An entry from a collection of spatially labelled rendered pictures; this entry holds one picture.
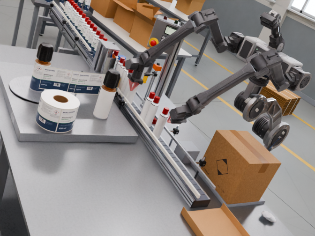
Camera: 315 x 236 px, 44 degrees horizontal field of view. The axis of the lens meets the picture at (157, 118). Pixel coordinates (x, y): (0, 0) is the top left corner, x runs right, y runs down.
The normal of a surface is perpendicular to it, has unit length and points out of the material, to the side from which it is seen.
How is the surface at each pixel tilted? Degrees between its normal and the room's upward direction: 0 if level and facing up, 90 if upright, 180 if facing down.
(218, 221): 0
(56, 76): 90
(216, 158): 90
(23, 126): 0
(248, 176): 90
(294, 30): 90
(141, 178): 0
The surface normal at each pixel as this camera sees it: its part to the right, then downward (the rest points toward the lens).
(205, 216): 0.33, -0.84
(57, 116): 0.18, 0.51
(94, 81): 0.51, 0.54
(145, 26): -0.68, 0.11
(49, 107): -0.27, 0.35
